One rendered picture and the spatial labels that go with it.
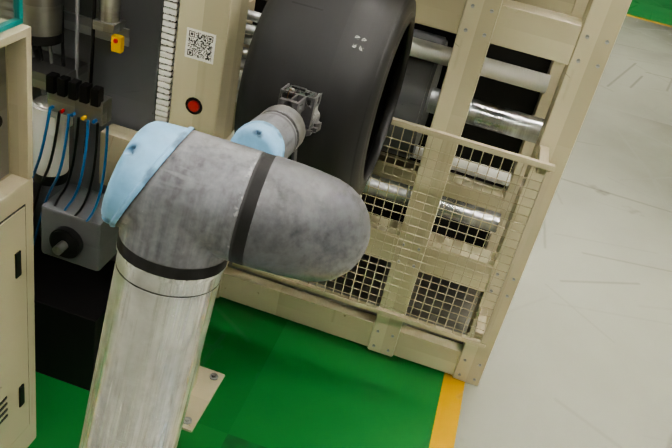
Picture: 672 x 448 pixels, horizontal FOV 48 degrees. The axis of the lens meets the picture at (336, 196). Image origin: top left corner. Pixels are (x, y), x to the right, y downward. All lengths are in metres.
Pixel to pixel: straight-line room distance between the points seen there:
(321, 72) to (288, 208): 0.90
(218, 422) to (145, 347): 1.74
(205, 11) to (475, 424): 1.68
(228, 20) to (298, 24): 0.25
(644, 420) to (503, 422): 0.58
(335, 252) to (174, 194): 0.17
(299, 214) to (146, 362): 0.23
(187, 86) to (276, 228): 1.24
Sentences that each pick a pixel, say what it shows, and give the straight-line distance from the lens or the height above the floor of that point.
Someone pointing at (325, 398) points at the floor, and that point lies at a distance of 2.67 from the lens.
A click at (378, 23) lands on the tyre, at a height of 1.41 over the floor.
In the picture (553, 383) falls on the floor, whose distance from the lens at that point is 3.07.
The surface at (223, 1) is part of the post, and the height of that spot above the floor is 1.34.
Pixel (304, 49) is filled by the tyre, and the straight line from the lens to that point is 1.61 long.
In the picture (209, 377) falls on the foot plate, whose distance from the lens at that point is 2.65.
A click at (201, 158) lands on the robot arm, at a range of 0.73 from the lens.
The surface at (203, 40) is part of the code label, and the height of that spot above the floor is 1.24.
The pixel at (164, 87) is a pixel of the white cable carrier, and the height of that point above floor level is 1.08.
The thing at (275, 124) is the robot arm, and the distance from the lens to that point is 1.28.
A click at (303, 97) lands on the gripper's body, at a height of 1.32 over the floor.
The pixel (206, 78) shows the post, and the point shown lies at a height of 1.14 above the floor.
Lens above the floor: 1.89
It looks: 30 degrees down
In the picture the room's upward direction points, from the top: 13 degrees clockwise
